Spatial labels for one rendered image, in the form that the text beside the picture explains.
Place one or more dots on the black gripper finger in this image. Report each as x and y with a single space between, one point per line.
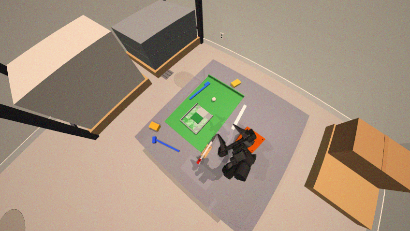
222 143
244 133

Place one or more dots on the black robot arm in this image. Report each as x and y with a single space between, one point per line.
240 164

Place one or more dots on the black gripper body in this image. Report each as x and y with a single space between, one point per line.
238 145

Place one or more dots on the green flat mat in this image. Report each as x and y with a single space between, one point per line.
221 109

